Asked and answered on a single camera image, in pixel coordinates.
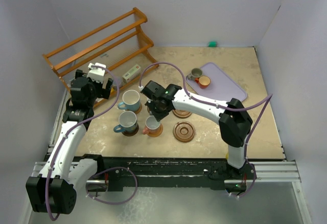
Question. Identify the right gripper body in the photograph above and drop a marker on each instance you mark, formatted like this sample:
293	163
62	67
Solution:
159	113

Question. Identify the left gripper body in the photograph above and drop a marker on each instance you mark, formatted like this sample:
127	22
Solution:
99	92

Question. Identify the pink mug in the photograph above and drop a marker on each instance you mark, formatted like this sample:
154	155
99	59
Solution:
151	125

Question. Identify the ringed brown coaster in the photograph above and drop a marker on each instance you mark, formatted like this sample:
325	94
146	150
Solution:
184	131
181	113

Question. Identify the light wooden coaster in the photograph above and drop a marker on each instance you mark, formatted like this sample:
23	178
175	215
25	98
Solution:
157	133
138	110

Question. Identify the large light blue mug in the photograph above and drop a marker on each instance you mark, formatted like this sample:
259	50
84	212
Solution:
130	101

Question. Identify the teal patterned mug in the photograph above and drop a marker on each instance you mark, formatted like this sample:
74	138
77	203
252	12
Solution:
127	122

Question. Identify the small grey green cup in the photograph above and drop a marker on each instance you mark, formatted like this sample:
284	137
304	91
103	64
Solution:
195	73

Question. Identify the orange cup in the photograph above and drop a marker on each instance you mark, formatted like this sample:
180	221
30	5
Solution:
203	81

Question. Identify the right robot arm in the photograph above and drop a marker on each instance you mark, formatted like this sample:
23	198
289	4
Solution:
233	120

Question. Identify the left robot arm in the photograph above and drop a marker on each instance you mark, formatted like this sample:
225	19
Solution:
54	188

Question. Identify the green staples box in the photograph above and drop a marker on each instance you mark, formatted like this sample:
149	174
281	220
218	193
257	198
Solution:
132	73

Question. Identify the orange wooden three-tier shelf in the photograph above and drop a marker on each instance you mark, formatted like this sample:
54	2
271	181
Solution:
103	46

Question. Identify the lavender tray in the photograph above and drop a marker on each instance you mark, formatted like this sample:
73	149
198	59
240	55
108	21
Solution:
222	87

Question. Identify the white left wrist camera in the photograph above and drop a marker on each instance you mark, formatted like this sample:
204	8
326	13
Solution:
96	72

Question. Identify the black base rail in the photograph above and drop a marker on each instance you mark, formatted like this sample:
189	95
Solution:
216	174

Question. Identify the green object by wall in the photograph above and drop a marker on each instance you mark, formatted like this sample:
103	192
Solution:
212	44

